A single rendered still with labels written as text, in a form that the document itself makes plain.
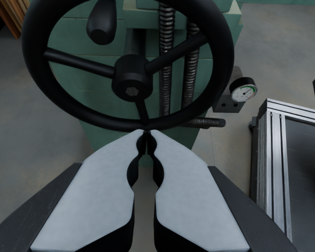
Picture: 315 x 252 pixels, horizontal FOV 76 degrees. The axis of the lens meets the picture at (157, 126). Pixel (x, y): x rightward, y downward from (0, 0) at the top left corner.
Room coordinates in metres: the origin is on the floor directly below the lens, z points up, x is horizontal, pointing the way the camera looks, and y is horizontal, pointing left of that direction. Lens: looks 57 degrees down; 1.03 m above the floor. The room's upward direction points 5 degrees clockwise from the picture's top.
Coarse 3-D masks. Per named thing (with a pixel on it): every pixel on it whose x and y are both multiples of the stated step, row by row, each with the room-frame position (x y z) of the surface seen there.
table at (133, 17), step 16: (128, 0) 0.32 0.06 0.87; (240, 0) 0.41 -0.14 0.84; (256, 0) 0.41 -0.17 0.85; (272, 0) 0.42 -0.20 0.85; (288, 0) 0.42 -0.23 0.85; (304, 0) 0.42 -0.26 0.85; (128, 16) 0.30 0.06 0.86; (144, 16) 0.30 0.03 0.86; (176, 16) 0.31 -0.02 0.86; (224, 16) 0.31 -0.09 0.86; (240, 16) 0.31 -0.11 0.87
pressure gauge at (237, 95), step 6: (240, 78) 0.38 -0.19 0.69; (246, 78) 0.37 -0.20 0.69; (234, 84) 0.37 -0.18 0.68; (240, 84) 0.36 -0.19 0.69; (246, 84) 0.35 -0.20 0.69; (252, 84) 0.36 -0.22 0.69; (234, 90) 0.35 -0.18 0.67; (240, 90) 0.35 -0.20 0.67; (246, 90) 0.35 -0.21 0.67; (252, 90) 0.36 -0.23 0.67; (234, 96) 0.35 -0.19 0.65; (240, 96) 0.35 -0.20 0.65; (246, 96) 0.36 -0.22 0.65; (252, 96) 0.35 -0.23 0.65
